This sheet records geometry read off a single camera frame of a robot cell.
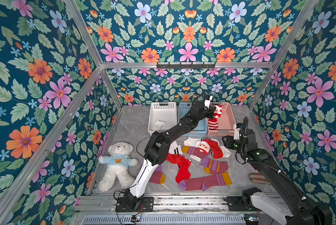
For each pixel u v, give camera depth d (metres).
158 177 0.83
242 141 0.60
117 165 0.80
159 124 1.04
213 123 1.08
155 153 0.59
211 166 0.86
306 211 0.40
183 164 0.86
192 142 0.98
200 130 1.08
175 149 0.95
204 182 0.80
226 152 0.93
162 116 1.12
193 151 0.92
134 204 0.64
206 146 0.91
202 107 0.73
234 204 0.73
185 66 0.93
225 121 1.11
